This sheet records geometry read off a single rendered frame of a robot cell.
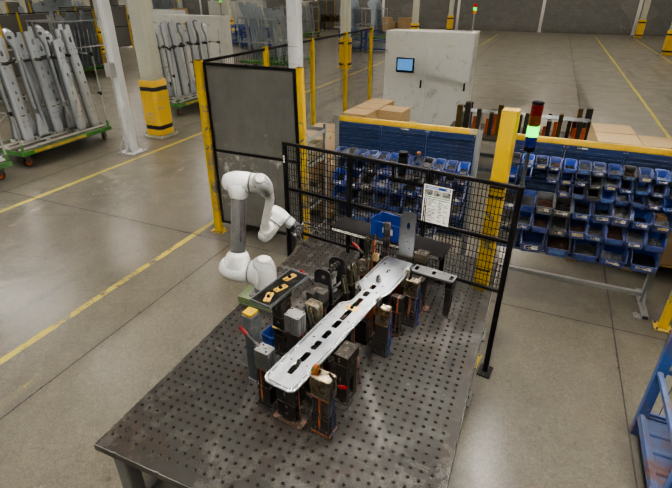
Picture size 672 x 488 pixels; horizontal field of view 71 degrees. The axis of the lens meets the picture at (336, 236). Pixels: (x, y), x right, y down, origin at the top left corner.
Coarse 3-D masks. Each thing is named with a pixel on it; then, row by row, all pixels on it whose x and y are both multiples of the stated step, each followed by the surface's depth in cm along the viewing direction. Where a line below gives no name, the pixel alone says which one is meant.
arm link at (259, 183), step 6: (252, 174) 304; (258, 174) 299; (264, 174) 302; (252, 180) 299; (258, 180) 298; (264, 180) 299; (252, 186) 302; (258, 186) 300; (264, 186) 301; (270, 186) 306; (252, 192) 307; (258, 192) 306; (264, 192) 306; (270, 192) 311
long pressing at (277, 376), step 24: (384, 264) 317; (408, 264) 318; (360, 288) 294; (384, 288) 292; (336, 312) 270; (360, 312) 270; (312, 336) 251; (336, 336) 251; (288, 360) 235; (312, 360) 235; (288, 384) 220
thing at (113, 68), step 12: (96, 0) 744; (108, 0) 751; (108, 12) 756; (108, 24) 760; (108, 36) 765; (108, 48) 776; (108, 60) 786; (120, 60) 794; (108, 72) 785; (120, 72) 798; (120, 84) 803; (120, 96) 810; (120, 108) 821; (120, 120) 831; (132, 120) 841; (132, 132) 846; (120, 144) 842; (132, 144) 851
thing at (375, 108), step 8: (360, 104) 742; (368, 104) 742; (376, 104) 742; (384, 104) 743; (392, 104) 768; (344, 112) 693; (352, 112) 693; (360, 112) 693; (368, 112) 693; (376, 112) 713; (384, 112) 707; (392, 112) 701; (400, 112) 695; (408, 112) 721; (400, 120) 700; (408, 120) 729
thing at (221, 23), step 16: (160, 16) 1380; (176, 16) 1358; (192, 16) 1338; (208, 16) 1318; (224, 16) 1326; (160, 32) 1403; (208, 32) 1339; (224, 32) 1339; (224, 48) 1352; (160, 64) 1453; (192, 64) 1406
